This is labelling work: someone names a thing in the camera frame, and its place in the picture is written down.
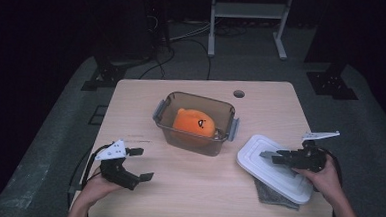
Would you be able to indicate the orange plush toy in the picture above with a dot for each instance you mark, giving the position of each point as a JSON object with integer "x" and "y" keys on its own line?
{"x": 193, "y": 123}

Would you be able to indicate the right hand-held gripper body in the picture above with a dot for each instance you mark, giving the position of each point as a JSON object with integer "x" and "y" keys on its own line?
{"x": 310, "y": 158}

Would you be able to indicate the black stand base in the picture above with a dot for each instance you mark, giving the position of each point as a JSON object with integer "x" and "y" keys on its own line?
{"x": 330, "y": 84}
{"x": 107, "y": 75}

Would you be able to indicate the black tape strip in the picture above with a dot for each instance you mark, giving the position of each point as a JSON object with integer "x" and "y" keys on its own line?
{"x": 76, "y": 189}

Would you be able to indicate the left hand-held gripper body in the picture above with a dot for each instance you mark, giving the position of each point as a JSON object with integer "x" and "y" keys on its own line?
{"x": 112, "y": 151}

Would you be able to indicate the clear grey storage box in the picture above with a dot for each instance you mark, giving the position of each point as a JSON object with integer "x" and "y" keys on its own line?
{"x": 192, "y": 143}

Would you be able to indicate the grey fluffy cloth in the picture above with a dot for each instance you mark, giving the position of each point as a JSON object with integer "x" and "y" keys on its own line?
{"x": 273, "y": 199}

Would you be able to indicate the person's left hand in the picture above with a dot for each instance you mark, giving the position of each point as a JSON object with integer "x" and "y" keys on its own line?
{"x": 96, "y": 190}

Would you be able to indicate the person's right hand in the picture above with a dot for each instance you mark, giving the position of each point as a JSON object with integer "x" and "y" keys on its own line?
{"x": 327, "y": 182}

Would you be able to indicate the white metal stand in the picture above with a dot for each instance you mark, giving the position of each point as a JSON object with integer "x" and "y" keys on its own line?
{"x": 249, "y": 10}

